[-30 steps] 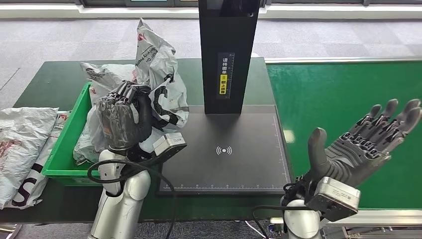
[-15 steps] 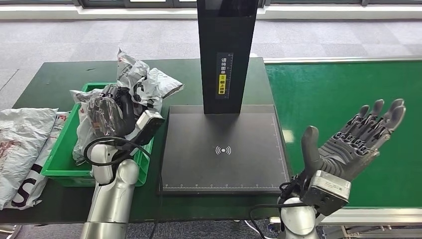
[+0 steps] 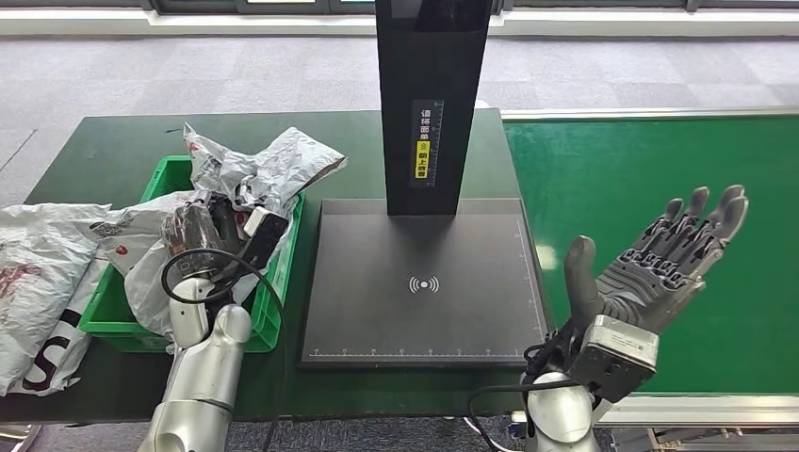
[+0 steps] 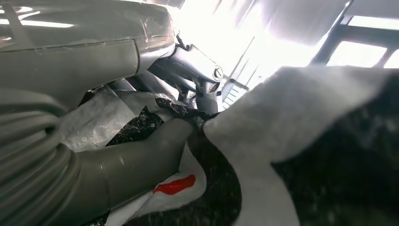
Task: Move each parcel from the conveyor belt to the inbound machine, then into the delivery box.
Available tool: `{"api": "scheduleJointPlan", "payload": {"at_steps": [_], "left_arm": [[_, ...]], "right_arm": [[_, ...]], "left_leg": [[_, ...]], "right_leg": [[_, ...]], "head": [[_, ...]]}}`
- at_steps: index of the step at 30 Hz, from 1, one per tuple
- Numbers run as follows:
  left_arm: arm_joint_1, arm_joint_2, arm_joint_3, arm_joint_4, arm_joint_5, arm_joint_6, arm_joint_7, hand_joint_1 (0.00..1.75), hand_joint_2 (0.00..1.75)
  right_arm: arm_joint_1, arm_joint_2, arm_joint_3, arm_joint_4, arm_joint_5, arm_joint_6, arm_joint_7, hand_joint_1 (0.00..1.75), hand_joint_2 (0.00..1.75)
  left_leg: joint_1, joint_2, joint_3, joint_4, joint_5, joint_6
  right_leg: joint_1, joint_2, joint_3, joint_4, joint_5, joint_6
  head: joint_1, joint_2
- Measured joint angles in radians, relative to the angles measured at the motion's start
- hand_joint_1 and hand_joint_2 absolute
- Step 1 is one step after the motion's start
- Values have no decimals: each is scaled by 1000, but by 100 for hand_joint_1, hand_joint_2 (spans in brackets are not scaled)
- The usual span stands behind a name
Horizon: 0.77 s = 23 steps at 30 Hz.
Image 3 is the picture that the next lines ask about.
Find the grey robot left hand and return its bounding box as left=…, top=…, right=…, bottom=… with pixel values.
left=160, top=191, right=246, bottom=279

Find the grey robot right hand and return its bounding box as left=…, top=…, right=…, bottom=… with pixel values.
left=563, top=184, right=750, bottom=336

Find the grey parcel bag red print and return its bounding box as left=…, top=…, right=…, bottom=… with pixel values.
left=123, top=212, right=295, bottom=356

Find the grey parcel bag black print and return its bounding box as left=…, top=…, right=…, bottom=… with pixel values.
left=182, top=122, right=349, bottom=217

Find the green conveyor belt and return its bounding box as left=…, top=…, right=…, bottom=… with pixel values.
left=502, top=114, right=799, bottom=396

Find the large grey parcel bag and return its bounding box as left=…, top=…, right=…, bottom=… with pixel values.
left=0, top=202, right=114, bottom=397

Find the black inbound scanner machine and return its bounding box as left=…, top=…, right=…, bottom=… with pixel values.
left=298, top=0, right=559, bottom=374

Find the green plastic crate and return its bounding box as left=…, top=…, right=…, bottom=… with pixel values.
left=79, top=154, right=306, bottom=354

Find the white window sill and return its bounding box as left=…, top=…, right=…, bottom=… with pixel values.
left=0, top=7, right=799, bottom=37

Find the black yellow label sticker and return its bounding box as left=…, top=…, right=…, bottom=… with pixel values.
left=410, top=99, right=446, bottom=187

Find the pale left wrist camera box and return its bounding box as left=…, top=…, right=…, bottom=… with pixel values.
left=239, top=206, right=290, bottom=270

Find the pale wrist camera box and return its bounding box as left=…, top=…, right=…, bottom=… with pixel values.
left=566, top=315, right=661, bottom=405
left=239, top=206, right=290, bottom=270

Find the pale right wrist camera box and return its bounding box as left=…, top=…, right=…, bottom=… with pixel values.
left=566, top=315, right=661, bottom=405

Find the aluminium conveyor frame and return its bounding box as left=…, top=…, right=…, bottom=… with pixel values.
left=498, top=105, right=799, bottom=452

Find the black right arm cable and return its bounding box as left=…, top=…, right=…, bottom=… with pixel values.
left=466, top=339, right=585, bottom=452

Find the white floor cable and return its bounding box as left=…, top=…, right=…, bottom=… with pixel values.
left=462, top=416, right=519, bottom=452

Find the dark window frame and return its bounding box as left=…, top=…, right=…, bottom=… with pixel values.
left=0, top=0, right=799, bottom=15

